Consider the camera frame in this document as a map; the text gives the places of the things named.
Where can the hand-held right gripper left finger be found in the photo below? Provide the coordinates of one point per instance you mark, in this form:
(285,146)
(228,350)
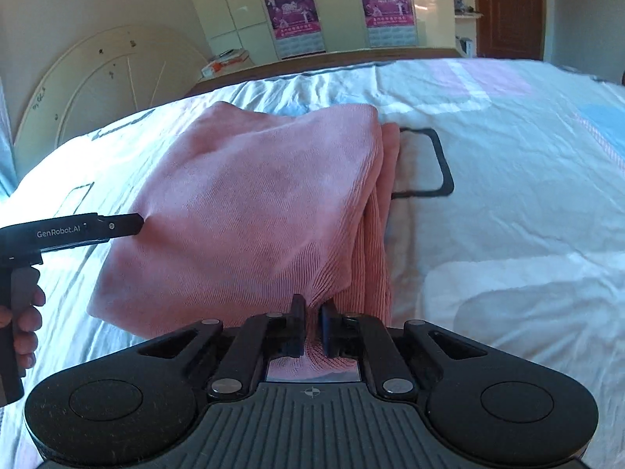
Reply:
(297,325)

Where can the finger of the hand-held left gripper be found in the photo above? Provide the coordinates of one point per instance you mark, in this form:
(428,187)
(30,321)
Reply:
(122,224)

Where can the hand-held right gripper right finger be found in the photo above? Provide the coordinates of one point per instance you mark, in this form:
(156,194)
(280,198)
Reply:
(328,327)

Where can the pink knit sweater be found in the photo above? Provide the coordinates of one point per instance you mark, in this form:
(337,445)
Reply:
(244,195)

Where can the person's left hand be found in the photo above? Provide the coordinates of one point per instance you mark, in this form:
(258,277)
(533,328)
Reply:
(28,332)

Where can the round white table top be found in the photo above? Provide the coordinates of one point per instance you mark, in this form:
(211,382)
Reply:
(97,78)

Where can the white cardboard box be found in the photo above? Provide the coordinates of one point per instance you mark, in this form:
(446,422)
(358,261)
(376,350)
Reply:
(225,62)

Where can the pastel printed bed sheet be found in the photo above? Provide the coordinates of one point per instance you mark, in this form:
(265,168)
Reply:
(512,180)

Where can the cream wardrobe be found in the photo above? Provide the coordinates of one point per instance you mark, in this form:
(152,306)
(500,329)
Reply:
(234,0)

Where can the wooden bed footboard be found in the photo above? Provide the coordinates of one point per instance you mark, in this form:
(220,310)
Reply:
(342,56)

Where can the dark shelf ornament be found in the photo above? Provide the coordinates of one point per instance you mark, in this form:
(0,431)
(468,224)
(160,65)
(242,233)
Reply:
(461,2)

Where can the brown wooden door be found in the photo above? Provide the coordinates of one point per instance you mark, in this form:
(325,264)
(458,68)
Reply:
(510,7)

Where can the pink wall poster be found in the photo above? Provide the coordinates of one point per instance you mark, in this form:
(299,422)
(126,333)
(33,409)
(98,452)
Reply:
(385,5)
(292,12)

